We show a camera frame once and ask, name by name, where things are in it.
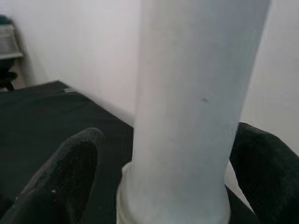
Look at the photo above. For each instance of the white plastic table leg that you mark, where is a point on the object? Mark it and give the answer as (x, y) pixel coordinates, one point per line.
(191, 93)

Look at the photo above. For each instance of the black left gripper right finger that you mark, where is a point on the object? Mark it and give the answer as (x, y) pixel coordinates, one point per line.
(268, 168)

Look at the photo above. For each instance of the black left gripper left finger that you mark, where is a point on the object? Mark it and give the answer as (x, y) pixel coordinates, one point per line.
(58, 182)

